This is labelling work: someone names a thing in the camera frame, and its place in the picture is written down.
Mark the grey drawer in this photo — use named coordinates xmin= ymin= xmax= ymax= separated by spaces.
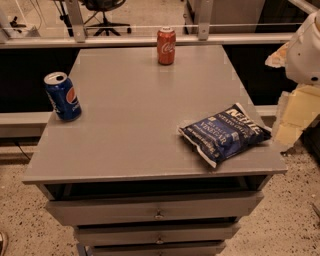
xmin=46 ymin=191 xmax=263 ymax=226
xmin=92 ymin=241 xmax=225 ymax=256
xmin=75 ymin=222 xmax=240 ymax=246

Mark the metal window frame rail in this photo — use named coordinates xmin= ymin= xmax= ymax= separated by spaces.
xmin=0 ymin=0 xmax=294 ymax=49

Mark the middle grey drawer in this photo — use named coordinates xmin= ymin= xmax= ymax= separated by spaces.
xmin=75 ymin=222 xmax=240 ymax=246

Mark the grey drawer cabinet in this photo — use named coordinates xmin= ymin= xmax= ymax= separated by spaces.
xmin=21 ymin=45 xmax=288 ymax=256

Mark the red coke can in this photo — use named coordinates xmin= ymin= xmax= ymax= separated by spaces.
xmin=157 ymin=27 xmax=176 ymax=65

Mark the bottom grey drawer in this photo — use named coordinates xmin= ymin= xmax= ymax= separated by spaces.
xmin=92 ymin=241 xmax=225 ymax=256

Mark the top grey drawer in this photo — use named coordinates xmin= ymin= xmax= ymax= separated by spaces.
xmin=46 ymin=191 xmax=263 ymax=226

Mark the black office chair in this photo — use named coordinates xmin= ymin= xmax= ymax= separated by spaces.
xmin=80 ymin=0 xmax=132 ymax=36

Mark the blue kettle chips bag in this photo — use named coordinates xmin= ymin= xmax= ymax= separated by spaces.
xmin=178 ymin=103 xmax=271 ymax=168

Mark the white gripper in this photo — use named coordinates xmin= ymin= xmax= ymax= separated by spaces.
xmin=265 ymin=10 xmax=320 ymax=152

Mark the blue pepsi can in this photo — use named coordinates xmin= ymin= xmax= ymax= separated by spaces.
xmin=44 ymin=72 xmax=82 ymax=121

